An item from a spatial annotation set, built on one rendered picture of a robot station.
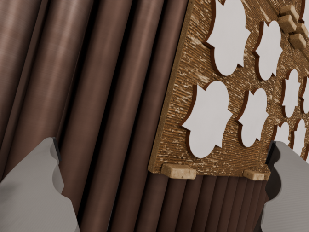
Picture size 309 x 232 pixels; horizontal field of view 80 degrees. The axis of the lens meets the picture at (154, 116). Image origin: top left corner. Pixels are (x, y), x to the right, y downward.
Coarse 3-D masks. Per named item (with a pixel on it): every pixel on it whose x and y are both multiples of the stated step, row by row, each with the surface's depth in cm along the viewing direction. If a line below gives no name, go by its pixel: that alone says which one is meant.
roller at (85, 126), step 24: (120, 0) 24; (96, 24) 24; (120, 24) 24; (96, 48) 23; (96, 72) 23; (96, 96) 23; (72, 120) 23; (96, 120) 24; (72, 144) 23; (72, 168) 23; (72, 192) 23
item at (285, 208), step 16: (272, 144) 10; (272, 160) 11; (288, 160) 9; (272, 176) 9; (288, 176) 8; (304, 176) 8; (272, 192) 9; (288, 192) 7; (304, 192) 7; (272, 208) 7; (288, 208) 7; (304, 208) 7; (256, 224) 7; (272, 224) 6; (288, 224) 6; (304, 224) 6
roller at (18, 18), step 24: (0, 0) 17; (24, 0) 18; (0, 24) 17; (24, 24) 19; (0, 48) 17; (24, 48) 19; (0, 72) 18; (0, 96) 18; (0, 120) 19; (0, 144) 19
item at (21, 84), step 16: (48, 0) 23; (96, 0) 26; (128, 16) 30; (32, 48) 23; (80, 48) 26; (32, 64) 23; (80, 64) 26; (112, 80) 29; (16, 96) 22; (16, 112) 22; (64, 112) 26; (64, 128) 26; (96, 144) 29; (0, 160) 22; (0, 176) 22; (80, 208) 29
